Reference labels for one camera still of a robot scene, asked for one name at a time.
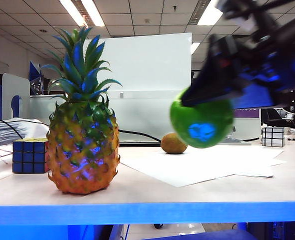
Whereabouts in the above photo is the frosted glass desk partition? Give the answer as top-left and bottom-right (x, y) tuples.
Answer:
(28, 95), (261, 145)

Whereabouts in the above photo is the stack of printed paper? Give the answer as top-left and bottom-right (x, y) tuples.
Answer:
(0, 119), (30, 150)

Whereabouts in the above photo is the ceiling light fixture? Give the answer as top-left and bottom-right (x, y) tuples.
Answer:
(59, 0), (106, 28)
(189, 0), (225, 27)
(190, 41), (202, 55)

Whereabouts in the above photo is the black dotted board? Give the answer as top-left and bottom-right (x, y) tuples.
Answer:
(29, 60), (51, 96)

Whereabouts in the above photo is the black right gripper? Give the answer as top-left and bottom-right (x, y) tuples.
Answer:
(180, 32), (295, 110)

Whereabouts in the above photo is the colourful Rubik's cube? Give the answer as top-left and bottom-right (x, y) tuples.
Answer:
(12, 137), (51, 174)

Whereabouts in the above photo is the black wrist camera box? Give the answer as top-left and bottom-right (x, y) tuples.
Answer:
(208, 34), (241, 64)

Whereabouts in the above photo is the thin black cable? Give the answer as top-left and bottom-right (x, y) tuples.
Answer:
(0, 116), (51, 161)

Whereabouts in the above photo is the plastic pineapple with green crown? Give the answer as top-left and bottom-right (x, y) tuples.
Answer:
(40, 25), (124, 196)

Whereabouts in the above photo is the thick black monitor cable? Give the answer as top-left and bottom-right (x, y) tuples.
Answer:
(117, 128), (164, 144)

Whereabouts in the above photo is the white file holder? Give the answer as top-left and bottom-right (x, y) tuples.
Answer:
(1, 72), (32, 121)

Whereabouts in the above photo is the purple and white name plate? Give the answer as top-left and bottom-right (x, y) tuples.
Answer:
(233, 107), (261, 120)

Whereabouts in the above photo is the black swivel chair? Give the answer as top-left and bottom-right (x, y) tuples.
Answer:
(260, 108), (295, 129)

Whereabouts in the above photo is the white AOC monitor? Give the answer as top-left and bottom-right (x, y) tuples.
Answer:
(83, 32), (192, 101)

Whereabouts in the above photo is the brown kiwi fruit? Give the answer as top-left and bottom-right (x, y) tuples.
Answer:
(160, 132), (189, 155)

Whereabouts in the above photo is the silver mirror cube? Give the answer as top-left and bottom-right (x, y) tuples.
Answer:
(261, 126), (286, 148)

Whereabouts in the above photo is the green plastic apple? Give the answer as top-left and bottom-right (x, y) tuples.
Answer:
(169, 87), (236, 150)

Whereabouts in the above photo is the large white paper sheet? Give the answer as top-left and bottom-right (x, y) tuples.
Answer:
(119, 144), (285, 189)

